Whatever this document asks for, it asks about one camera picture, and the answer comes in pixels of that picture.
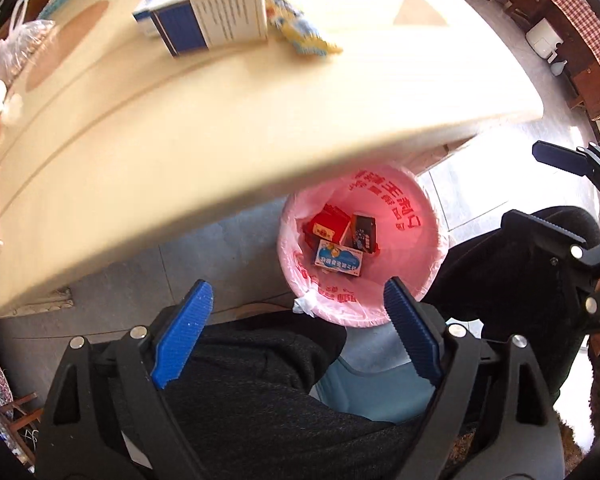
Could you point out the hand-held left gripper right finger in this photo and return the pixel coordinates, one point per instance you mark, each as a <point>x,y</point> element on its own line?
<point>412,330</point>

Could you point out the light blue medicine box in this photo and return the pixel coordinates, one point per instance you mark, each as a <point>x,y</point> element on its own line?
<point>337,259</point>

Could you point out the red gold box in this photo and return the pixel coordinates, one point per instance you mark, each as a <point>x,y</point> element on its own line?
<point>325,227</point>

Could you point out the blue white medicine box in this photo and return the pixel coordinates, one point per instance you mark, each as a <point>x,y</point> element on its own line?
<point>220,15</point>

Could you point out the yellow snack wrapper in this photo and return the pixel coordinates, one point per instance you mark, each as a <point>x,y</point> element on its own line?
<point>300,30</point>

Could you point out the wooden side table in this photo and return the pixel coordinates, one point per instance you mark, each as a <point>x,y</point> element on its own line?
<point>592,90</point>

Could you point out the black box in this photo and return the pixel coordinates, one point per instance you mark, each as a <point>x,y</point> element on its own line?
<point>362,232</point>

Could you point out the red checkered cloth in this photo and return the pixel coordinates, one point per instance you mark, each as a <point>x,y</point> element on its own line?
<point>575,15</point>

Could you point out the white appliance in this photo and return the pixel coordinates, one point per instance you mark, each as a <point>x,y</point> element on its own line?
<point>542,40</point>

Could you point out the clear plastic bag of peanuts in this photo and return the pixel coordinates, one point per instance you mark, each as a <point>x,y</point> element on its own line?
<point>25,45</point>

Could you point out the light blue stool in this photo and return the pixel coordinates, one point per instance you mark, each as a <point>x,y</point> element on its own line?
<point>370,390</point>

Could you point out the wooden stool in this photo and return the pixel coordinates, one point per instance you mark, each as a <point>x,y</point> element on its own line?
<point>22,405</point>

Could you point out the pink trash bin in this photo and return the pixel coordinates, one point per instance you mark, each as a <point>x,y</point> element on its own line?
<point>405,240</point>

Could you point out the white tissue ball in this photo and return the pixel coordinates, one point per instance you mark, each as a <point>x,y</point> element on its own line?
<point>0,97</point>

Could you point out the small white bottle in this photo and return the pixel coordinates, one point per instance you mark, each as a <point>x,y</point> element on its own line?
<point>558,67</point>

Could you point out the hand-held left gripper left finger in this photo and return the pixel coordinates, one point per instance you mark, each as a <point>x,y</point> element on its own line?
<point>182,335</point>

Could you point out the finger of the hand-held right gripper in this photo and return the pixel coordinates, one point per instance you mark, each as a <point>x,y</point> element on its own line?
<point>560,156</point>
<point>540,235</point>

